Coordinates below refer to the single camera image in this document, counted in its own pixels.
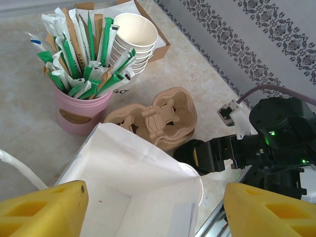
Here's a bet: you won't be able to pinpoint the brown pulp cup carrier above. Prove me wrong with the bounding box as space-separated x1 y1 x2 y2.
158 128 198 152
103 86 198 148

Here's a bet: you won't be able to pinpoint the white straw with blue stripe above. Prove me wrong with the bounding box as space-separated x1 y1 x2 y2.
24 31 48 54

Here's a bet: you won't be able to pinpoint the white paper napkins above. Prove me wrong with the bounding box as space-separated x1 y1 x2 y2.
76 0 166 50

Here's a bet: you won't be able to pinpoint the stack of white paper cups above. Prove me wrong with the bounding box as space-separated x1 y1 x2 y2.
108 12 158 97

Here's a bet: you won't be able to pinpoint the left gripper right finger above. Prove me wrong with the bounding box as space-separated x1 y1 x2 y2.
224 182 316 237

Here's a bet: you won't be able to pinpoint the pink cup straw holder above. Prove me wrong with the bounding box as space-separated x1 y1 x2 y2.
53 81 113 136

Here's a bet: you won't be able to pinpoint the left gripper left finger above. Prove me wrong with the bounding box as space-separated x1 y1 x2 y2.
0 180 89 237

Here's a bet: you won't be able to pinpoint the long purple right arm cable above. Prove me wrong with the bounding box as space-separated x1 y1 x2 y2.
236 84 316 106

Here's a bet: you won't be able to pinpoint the brown wrapped straw with print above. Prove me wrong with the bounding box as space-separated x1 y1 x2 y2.
61 7 83 76

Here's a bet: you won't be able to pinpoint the green wrapped straw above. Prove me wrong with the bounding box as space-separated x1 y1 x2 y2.
87 18 96 63
37 50 73 92
97 17 114 68

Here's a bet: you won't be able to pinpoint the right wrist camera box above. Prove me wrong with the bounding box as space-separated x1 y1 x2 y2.
217 100 257 141

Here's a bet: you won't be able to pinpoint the white wrapped straw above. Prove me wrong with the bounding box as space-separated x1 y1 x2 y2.
73 7 86 65

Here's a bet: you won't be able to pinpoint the white printed paper bag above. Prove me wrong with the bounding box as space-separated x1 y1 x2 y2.
0 122 204 237

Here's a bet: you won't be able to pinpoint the aluminium mounting rail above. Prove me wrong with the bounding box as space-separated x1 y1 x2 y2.
195 165 250 237

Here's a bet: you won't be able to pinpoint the brown cardboard napkin tray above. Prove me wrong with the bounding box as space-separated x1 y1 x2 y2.
75 0 171 65

